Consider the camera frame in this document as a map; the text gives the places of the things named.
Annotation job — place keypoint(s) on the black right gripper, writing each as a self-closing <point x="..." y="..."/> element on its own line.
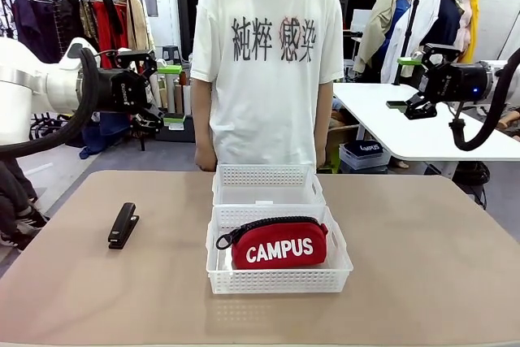
<point x="455" y="81"/>

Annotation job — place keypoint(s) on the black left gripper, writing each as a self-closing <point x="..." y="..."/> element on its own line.
<point x="120" y="93"/>

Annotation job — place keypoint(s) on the black stapler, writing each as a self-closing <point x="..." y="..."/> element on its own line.
<point x="122" y="225"/>

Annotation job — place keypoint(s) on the red Campus zipper pouch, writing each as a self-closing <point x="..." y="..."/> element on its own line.
<point x="280" y="247"/>

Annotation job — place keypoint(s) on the person's left forearm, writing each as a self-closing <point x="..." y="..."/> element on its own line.
<point x="323" y="119"/>

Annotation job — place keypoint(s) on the person's right forearm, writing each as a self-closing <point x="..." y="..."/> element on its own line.
<point x="203" y="119"/>

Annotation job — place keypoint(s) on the person's right hand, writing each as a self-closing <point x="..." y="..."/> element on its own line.
<point x="205" y="160"/>

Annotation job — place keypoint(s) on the person's left hand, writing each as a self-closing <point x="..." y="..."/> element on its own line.
<point x="321" y="160"/>

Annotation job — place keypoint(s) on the beige cardboard tube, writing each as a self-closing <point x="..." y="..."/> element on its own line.
<point x="163" y="97"/>

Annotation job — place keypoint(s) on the black stool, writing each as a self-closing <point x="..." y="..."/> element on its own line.
<point x="171" y="52"/>

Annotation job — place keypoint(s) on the black clothes rack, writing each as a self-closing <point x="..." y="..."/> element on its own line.
<point x="142" y="140"/>

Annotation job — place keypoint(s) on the white side table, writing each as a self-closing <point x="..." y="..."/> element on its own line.
<point x="426" y="135"/>

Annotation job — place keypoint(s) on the grey storage bin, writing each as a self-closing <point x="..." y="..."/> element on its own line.
<point x="183" y="135"/>

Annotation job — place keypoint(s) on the mannequin in white coat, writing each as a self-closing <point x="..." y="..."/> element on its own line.
<point x="426" y="18"/>

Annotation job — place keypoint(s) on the beige hanging garment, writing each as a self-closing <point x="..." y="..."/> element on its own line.
<point x="137" y="26"/>

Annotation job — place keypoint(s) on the black stand pole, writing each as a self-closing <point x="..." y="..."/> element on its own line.
<point x="415" y="18"/>

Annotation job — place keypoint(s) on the yellow garment on stand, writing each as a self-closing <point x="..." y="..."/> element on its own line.
<point x="472" y="30"/>

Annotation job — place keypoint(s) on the red hanging dress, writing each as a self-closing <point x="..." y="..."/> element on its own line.
<point x="103" y="34"/>

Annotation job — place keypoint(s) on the mannequin in beige coat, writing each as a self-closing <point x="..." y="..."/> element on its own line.
<point x="378" y="26"/>

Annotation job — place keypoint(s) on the navy Campus pouch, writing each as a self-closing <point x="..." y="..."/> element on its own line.
<point x="365" y="148"/>

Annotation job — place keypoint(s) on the brown cardboard box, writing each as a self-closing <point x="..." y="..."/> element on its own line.
<point x="343" y="135"/>

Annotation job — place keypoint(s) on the black bag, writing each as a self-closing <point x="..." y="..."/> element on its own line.
<point x="471" y="172"/>

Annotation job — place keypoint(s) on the small white storage basket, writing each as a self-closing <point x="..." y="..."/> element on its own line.
<point x="353" y="161"/>

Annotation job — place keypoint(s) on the person in white printed t-shirt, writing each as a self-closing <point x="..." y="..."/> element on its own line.
<point x="264" y="99"/>

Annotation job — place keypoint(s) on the green box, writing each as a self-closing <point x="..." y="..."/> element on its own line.
<point x="334" y="160"/>

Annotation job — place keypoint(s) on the dark navy hanging coat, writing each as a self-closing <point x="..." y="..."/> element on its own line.
<point x="32" y="26"/>

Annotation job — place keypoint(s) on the white perforated plastic basket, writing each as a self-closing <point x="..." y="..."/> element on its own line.
<point x="268" y="178"/>
<point x="276" y="282"/>

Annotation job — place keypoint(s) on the person in dark trousers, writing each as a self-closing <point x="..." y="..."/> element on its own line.
<point x="12" y="192"/>

